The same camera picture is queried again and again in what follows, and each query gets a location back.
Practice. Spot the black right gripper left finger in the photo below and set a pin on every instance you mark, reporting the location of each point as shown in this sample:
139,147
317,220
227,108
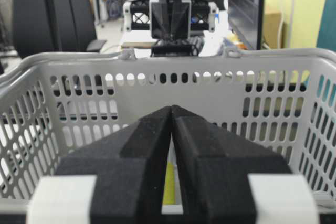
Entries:
118,179

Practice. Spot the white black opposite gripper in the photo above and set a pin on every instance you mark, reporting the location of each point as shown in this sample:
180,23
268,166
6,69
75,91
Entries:
169,18

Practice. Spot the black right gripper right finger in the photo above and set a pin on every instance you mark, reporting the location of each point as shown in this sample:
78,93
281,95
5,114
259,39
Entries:
233,180

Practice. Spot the yellow cloth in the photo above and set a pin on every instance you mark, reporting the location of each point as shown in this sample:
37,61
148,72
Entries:
169,186

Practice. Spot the grey plastic shopping basket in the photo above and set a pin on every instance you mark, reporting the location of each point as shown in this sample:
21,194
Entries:
53,103

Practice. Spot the black computer monitor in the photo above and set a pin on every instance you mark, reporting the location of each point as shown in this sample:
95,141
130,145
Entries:
245,17

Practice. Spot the cardboard box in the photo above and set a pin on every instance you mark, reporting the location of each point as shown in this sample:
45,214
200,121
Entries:
271,25

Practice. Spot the black office chair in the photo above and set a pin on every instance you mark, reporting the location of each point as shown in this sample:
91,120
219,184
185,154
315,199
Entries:
40,26

